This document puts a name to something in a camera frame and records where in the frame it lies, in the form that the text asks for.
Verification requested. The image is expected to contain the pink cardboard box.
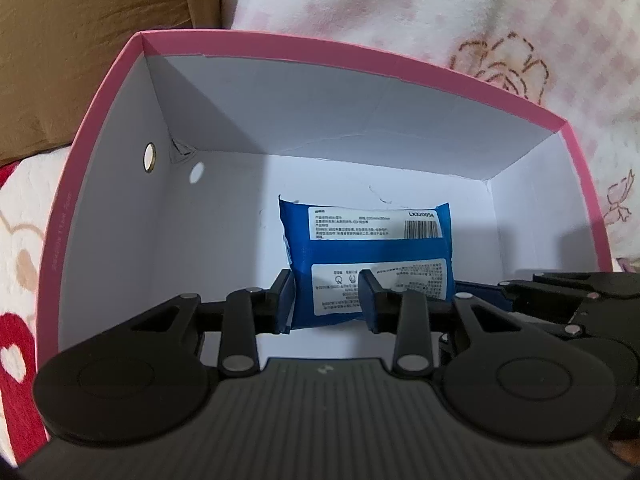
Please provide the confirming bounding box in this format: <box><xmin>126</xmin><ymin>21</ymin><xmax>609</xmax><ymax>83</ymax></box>
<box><xmin>19</xmin><ymin>30</ymin><xmax>618</xmax><ymax>471</ymax></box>

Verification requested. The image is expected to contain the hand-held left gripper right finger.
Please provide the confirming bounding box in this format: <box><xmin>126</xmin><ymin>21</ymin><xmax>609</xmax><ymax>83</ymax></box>
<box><xmin>357</xmin><ymin>268</ymin><xmax>507</xmax><ymax>381</ymax></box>

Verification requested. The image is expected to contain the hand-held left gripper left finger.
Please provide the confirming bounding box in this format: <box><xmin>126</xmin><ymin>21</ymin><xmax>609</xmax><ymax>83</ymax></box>
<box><xmin>119</xmin><ymin>269</ymin><xmax>297</xmax><ymax>379</ymax></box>

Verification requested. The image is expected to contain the blue wet wipes packet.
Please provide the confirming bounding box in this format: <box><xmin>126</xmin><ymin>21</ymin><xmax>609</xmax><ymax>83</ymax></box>
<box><xmin>277</xmin><ymin>193</ymin><xmax>459</xmax><ymax>334</ymax></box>

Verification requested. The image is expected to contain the red and white printed bedsheet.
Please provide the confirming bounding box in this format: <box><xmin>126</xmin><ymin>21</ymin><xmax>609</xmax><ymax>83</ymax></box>
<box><xmin>0</xmin><ymin>144</ymin><xmax>82</xmax><ymax>477</ymax></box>

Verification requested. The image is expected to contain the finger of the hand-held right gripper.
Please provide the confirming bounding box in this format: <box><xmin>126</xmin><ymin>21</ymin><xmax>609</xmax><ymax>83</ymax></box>
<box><xmin>454</xmin><ymin>282</ymin><xmax>586</xmax><ymax>341</ymax></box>
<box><xmin>500</xmin><ymin>270</ymin><xmax>640</xmax><ymax>312</ymax></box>

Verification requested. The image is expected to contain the brown pillow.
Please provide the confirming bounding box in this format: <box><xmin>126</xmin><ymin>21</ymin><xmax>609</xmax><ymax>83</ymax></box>
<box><xmin>0</xmin><ymin>0</ymin><xmax>236</xmax><ymax>164</ymax></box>

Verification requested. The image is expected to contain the pink checked floral pillow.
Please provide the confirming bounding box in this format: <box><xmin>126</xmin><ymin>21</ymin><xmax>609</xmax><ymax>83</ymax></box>
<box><xmin>220</xmin><ymin>0</ymin><xmax>640</xmax><ymax>263</ymax></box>

